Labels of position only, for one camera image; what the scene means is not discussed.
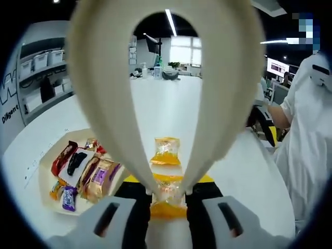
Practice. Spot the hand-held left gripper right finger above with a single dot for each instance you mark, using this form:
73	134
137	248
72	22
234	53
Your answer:
199	220

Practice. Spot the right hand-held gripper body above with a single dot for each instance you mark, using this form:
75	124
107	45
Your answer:
262	97

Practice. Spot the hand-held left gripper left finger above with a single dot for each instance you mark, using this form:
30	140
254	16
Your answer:
129	223

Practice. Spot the yellow pastry food packet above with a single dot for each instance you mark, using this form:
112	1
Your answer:
168	210
166	153

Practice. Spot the large gold purple food packet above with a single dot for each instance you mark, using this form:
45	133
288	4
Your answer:
102	179

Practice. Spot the purple candy food packet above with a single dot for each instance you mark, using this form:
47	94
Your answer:
69	198

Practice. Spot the maroon snack food packet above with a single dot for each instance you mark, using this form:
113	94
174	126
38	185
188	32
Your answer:
89	167

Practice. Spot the orange gold candy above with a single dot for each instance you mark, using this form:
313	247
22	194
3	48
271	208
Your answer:
57	190

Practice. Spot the small black glossy item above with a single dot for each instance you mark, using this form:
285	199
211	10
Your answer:
76	163

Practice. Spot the small red snack packet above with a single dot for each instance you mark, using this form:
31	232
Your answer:
100	147

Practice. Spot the small gold candy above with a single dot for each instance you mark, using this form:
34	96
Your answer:
91	143

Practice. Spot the long red snack bar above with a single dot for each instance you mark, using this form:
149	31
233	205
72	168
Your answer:
63	158

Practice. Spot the cream hexagonal container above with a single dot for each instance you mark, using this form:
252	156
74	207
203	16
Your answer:
77	136

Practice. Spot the cream plastic food tongs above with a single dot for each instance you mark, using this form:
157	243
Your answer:
103	77

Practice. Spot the person in white shirt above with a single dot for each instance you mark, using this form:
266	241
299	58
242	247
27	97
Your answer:
306	155

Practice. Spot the ceiling strip light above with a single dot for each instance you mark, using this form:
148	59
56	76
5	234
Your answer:
171	22
273	41

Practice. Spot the white neck-worn device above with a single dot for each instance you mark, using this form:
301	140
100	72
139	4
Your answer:
320	81

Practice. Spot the bright window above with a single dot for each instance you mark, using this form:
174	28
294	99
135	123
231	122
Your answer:
185	52

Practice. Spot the ceiling air conditioner vent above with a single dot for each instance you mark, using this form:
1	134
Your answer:
267	7

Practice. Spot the grey curved object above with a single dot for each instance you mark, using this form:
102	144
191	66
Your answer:
170	76

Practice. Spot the green potted plant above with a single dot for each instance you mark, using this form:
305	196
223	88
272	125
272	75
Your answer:
173	65

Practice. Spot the translucent jug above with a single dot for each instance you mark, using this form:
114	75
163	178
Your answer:
158	72

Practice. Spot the green spray bottle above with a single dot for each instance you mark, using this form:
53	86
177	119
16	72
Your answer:
159	61

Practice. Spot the white pump bottle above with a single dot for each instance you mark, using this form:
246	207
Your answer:
144	72

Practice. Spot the idle hand-held gripper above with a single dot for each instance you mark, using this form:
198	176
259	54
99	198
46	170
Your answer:
136	75

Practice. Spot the group of ceiling spotlights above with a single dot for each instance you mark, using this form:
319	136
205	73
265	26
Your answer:
144	34

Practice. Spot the grey shelf unit with boxes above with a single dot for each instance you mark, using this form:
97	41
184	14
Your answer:
132	50

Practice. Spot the stacked small white cartons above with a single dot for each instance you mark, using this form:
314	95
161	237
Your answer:
62	86

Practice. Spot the large white carton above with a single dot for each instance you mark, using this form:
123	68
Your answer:
33	103

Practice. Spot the black bag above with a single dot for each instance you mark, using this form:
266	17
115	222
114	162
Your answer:
47	89

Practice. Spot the grey metal shelf unit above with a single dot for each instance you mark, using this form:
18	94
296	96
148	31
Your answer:
41	74

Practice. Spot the white storage box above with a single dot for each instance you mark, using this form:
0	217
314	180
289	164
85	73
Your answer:
27	68
41	61
56	57

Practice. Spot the wall screen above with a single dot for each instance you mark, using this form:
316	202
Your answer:
278	67

